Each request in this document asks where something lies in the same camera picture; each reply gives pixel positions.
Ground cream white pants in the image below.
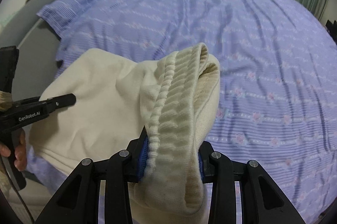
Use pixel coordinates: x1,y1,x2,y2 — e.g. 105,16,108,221
29,43,220,223

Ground person's left hand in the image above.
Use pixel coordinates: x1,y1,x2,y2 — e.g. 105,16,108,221
0,129,27,172

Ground grey padded headboard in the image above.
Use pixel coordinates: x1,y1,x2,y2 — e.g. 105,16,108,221
1,0,60,101

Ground purple floral bed sheet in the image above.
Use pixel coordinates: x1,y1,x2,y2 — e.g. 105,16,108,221
27,0,336,223

